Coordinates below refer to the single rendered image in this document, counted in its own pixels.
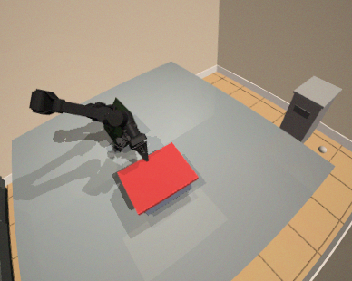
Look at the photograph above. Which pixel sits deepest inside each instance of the red lid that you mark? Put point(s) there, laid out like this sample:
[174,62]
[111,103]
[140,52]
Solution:
[148,183]

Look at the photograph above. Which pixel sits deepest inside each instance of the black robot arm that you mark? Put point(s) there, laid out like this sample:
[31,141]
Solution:
[46,103]

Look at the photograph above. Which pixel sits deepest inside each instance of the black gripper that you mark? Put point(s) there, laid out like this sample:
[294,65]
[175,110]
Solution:
[137,141]

